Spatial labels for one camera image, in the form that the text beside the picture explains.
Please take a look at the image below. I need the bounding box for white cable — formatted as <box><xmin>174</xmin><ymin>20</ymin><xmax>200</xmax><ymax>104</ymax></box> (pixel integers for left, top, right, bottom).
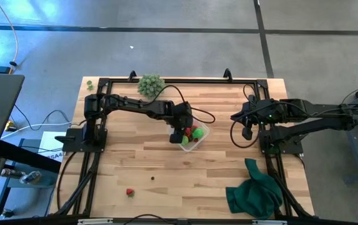
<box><xmin>0</xmin><ymin>121</ymin><xmax>73</xmax><ymax>140</ymax></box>

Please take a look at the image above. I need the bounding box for white paper sign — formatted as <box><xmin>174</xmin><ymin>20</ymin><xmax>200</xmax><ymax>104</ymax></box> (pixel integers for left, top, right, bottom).
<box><xmin>37</xmin><ymin>131</ymin><xmax>66</xmax><ymax>163</ymax></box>

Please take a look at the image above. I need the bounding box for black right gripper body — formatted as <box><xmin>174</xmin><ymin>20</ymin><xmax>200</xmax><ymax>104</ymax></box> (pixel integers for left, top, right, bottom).
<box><xmin>244</xmin><ymin>94</ymin><xmax>266</xmax><ymax>126</ymax></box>

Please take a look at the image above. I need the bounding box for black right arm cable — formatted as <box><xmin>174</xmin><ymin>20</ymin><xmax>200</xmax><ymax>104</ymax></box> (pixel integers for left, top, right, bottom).
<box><xmin>230</xmin><ymin>83</ymin><xmax>358</xmax><ymax>149</ymax></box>

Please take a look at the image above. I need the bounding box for clear plastic bottle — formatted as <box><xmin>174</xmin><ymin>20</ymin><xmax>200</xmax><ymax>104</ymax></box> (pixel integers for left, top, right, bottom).
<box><xmin>19</xmin><ymin>171</ymin><xmax>42</xmax><ymax>185</ymax></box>

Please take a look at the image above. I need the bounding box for green toy bell pepper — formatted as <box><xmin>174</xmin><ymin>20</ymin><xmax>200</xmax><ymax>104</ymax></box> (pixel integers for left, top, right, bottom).
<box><xmin>192</xmin><ymin>127</ymin><xmax>205</xmax><ymax>140</ymax></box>

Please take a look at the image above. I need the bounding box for green artificial potted plant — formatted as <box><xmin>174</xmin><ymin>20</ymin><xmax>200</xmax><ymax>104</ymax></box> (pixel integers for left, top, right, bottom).
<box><xmin>137</xmin><ymin>73</ymin><xmax>167</xmax><ymax>100</ymax></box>

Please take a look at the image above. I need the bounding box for thin black cable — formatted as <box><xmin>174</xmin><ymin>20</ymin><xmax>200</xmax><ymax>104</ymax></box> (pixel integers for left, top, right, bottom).
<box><xmin>122</xmin><ymin>213</ymin><xmax>176</xmax><ymax>225</ymax></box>

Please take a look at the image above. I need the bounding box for beige cable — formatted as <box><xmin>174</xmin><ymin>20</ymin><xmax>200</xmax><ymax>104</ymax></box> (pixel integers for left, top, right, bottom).
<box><xmin>0</xmin><ymin>0</ymin><xmax>19</xmax><ymax>75</ymax></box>

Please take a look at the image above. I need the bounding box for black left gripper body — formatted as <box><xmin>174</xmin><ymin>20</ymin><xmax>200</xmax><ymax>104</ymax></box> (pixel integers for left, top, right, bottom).
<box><xmin>166</xmin><ymin>102</ymin><xmax>194</xmax><ymax>145</ymax></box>

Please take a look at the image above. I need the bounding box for clear plastic tupperware container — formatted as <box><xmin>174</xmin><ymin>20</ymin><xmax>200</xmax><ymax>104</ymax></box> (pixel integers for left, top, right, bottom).
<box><xmin>166</xmin><ymin>111</ymin><xmax>211</xmax><ymax>153</ymax></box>

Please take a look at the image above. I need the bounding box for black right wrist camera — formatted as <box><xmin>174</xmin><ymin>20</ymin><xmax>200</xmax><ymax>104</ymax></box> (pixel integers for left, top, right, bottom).
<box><xmin>241</xmin><ymin>126</ymin><xmax>254</xmax><ymax>141</ymax></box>

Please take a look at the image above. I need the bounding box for white label strip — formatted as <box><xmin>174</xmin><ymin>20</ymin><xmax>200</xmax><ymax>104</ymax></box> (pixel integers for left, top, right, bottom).
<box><xmin>252</xmin><ymin>219</ymin><xmax>288</xmax><ymax>225</ymax></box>
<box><xmin>77</xmin><ymin>218</ymin><xmax>114</xmax><ymax>225</ymax></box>

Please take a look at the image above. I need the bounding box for long black cable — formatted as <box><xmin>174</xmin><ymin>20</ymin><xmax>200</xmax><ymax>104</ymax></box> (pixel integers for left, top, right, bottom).
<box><xmin>56</xmin><ymin>151</ymin><xmax>78</xmax><ymax>210</ymax></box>

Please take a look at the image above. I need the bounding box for dark green cloth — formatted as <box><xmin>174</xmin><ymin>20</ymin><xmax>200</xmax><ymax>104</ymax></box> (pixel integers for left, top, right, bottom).
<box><xmin>225</xmin><ymin>157</ymin><xmax>284</xmax><ymax>220</ymax></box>

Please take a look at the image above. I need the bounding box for black aluminium table frame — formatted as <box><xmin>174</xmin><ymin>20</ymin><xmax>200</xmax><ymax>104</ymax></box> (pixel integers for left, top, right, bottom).
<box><xmin>47</xmin><ymin>76</ymin><xmax>316</xmax><ymax>219</ymax></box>

